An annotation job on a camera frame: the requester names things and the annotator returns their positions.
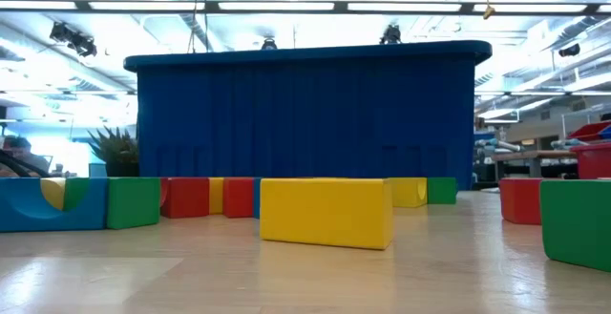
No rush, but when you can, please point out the large blue plastic bin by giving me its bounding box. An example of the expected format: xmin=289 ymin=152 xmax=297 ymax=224
xmin=123 ymin=39 xmax=494 ymax=192

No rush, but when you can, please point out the green foam cube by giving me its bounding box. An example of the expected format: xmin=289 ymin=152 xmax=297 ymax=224
xmin=426 ymin=177 xmax=458 ymax=206
xmin=539 ymin=178 xmax=611 ymax=274
xmin=105 ymin=177 xmax=162 ymax=231

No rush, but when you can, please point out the red foam cube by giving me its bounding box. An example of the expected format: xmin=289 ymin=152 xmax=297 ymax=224
xmin=497 ymin=177 xmax=544 ymax=226
xmin=221 ymin=177 xmax=256 ymax=220

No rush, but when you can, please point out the yellow foam rectangular block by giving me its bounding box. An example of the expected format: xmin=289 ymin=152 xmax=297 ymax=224
xmin=259 ymin=178 xmax=395 ymax=251

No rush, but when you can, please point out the blue foam cube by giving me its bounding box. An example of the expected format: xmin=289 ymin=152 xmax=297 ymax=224
xmin=252 ymin=177 xmax=263 ymax=220

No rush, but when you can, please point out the red foam arch block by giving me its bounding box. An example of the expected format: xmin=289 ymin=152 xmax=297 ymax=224
xmin=158 ymin=177 xmax=212 ymax=220

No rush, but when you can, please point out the green foam half cylinder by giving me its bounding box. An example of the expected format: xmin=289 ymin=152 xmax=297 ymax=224
xmin=63 ymin=177 xmax=92 ymax=212

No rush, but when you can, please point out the blue foam arch block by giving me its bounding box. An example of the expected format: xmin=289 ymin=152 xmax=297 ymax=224
xmin=0 ymin=177 xmax=110 ymax=234

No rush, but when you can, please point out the black ceiling fixture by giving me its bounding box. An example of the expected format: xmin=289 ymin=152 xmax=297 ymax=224
xmin=558 ymin=42 xmax=582 ymax=58

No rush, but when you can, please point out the pale grey background equipment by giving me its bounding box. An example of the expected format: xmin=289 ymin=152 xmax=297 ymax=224
xmin=474 ymin=136 xmax=522 ymax=154
xmin=550 ymin=136 xmax=589 ymax=151

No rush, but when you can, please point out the red tilted tray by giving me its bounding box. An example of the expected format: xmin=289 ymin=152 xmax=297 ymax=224
xmin=566 ymin=120 xmax=611 ymax=142

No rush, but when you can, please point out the red plastic bin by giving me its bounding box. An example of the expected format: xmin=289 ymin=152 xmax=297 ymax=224
xmin=570 ymin=142 xmax=611 ymax=180

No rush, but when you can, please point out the green spiky plant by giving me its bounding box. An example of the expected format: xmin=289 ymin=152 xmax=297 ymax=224
xmin=88 ymin=126 xmax=140 ymax=165

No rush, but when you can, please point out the black plant pot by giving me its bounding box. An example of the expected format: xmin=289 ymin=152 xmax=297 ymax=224
xmin=104 ymin=160 xmax=140 ymax=178

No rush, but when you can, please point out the black ceiling spotlight cluster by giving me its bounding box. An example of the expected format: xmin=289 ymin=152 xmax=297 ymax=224
xmin=49 ymin=21 xmax=98 ymax=58

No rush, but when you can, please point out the person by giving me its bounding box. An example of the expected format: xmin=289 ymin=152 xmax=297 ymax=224
xmin=0 ymin=135 xmax=52 ymax=178

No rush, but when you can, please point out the black ceiling camera with cable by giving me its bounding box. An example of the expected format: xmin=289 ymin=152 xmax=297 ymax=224
xmin=379 ymin=23 xmax=403 ymax=46

